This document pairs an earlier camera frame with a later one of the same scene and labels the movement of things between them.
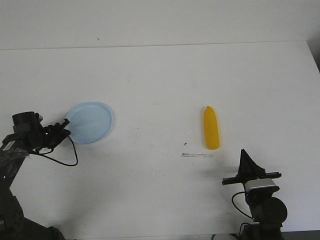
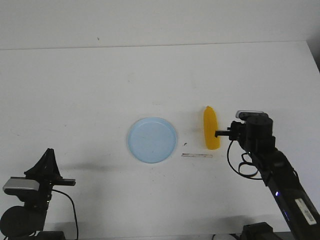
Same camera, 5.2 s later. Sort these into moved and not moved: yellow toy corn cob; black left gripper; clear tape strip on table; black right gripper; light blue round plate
Moved: black right gripper; light blue round plate; black left gripper
Not moved: clear tape strip on table; yellow toy corn cob
